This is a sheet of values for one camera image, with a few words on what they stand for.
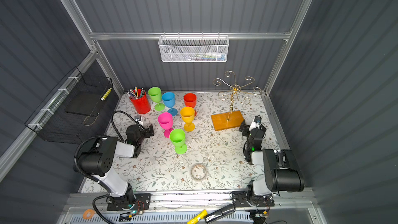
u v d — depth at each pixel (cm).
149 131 91
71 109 73
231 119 103
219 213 66
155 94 101
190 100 101
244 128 83
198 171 83
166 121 91
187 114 98
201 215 69
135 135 75
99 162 47
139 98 97
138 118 84
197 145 93
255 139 68
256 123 76
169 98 101
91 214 71
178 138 85
